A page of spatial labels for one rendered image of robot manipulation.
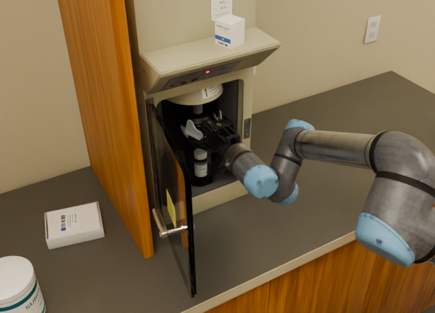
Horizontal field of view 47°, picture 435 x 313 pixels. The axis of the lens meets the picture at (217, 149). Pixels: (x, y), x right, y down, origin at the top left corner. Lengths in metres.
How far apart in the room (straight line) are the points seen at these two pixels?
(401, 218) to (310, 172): 0.81
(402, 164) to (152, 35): 0.61
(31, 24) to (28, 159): 0.46
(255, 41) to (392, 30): 1.25
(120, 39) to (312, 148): 0.51
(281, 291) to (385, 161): 0.70
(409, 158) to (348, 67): 1.35
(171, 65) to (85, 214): 0.61
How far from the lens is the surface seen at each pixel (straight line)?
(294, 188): 1.30
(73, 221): 1.53
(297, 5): 1.96
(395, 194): 0.96
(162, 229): 1.13
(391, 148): 1.01
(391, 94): 2.26
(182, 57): 1.15
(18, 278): 1.28
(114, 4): 1.02
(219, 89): 1.38
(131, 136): 1.16
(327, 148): 1.16
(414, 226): 0.97
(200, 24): 1.23
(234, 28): 1.17
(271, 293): 1.55
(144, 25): 1.16
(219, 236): 1.48
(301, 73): 2.12
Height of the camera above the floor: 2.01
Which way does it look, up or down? 36 degrees down
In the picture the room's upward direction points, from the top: straight up
